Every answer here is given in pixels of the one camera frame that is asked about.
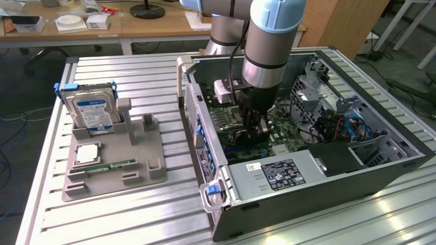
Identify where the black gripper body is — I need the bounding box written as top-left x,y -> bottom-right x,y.
237,86 -> 281,115

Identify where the CPU socket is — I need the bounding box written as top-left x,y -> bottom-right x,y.
226,106 -> 241,125

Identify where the green motherboard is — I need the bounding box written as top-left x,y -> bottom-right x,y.
202,90 -> 309,165

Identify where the silver metal drive cage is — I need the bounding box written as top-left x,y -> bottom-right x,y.
289,73 -> 341,123

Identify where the grey power supply unit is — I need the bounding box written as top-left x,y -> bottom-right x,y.
226,149 -> 328,201

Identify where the black open PC case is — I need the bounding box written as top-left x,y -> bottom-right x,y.
174,50 -> 436,242

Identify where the grey disk bay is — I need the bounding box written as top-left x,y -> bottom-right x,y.
346,134 -> 409,169

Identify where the stack of papers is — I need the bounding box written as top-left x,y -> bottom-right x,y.
184,11 -> 213,31

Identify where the wooden cabinet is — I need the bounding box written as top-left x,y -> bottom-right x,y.
298,0 -> 390,61

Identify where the wooden desk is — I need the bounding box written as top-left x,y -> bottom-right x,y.
0,0 -> 306,49

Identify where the hard disk with blue carrier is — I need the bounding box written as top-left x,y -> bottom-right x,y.
53,80 -> 118,135

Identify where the green RAM stick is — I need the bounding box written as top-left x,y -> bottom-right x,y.
72,159 -> 136,174

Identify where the grey printed parts rack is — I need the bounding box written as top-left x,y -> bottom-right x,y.
60,96 -> 168,203

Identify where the silver CPU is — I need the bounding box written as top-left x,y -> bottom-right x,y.
74,145 -> 102,164

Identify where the black lamp base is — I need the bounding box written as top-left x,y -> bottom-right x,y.
129,0 -> 166,20

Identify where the small white box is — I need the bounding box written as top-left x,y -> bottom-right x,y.
84,14 -> 112,31

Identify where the white round plastic part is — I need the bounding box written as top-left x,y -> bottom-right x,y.
54,14 -> 88,34

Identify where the white and black box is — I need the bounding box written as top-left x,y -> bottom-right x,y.
9,15 -> 46,33

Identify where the black camera cable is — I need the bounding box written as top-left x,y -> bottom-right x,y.
228,0 -> 252,104

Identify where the red wire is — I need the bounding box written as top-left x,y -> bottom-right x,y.
334,117 -> 345,140

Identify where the blue wire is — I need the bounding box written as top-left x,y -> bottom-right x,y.
342,114 -> 372,141

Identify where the white table frame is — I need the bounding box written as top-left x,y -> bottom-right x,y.
372,0 -> 436,69

